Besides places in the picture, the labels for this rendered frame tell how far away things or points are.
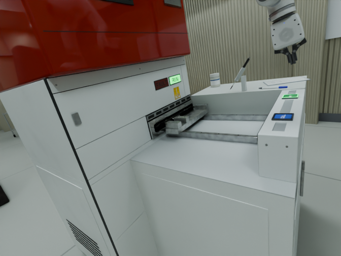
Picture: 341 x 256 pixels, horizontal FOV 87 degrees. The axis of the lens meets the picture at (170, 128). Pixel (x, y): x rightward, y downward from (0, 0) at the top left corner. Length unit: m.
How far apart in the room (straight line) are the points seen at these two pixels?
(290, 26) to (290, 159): 0.50
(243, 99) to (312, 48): 2.07
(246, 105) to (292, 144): 0.61
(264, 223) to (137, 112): 0.65
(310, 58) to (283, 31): 2.25
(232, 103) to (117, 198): 0.80
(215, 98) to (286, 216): 0.77
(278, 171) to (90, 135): 0.63
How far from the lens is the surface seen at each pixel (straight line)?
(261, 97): 1.10
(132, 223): 0.99
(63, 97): 0.69
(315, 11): 3.10
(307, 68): 3.13
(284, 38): 0.87
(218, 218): 0.72
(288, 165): 0.59
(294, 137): 0.55
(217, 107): 1.18
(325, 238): 1.63
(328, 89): 3.30
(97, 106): 0.75
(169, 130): 0.93
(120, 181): 0.85
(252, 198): 0.61
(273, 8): 0.88
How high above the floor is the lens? 1.19
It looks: 19 degrees down
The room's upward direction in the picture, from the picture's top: 12 degrees counter-clockwise
